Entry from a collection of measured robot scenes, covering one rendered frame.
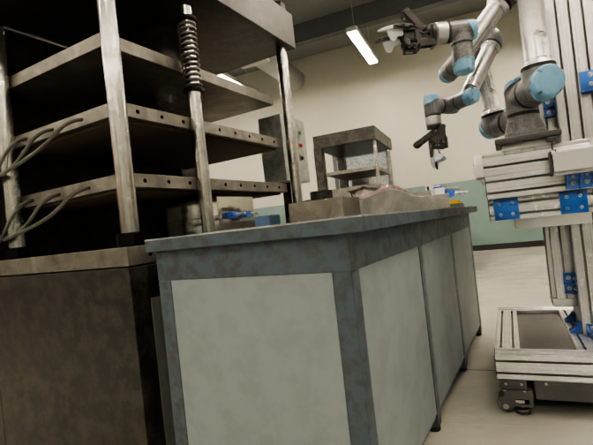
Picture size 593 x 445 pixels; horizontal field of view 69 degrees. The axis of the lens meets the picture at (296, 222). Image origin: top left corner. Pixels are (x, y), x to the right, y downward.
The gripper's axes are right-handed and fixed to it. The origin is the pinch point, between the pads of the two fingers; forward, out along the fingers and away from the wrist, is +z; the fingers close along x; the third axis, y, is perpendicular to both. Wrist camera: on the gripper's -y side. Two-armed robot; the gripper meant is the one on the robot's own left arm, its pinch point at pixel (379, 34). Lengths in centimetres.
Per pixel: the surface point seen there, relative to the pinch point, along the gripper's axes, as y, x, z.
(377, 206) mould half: 59, 23, 5
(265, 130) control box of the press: -8, 103, 51
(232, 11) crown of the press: -40, 34, 56
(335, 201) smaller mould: 62, -11, 24
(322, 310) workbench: 94, -41, 34
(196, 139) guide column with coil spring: 24, 22, 75
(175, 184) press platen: 43, 16, 83
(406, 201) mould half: 59, 20, -6
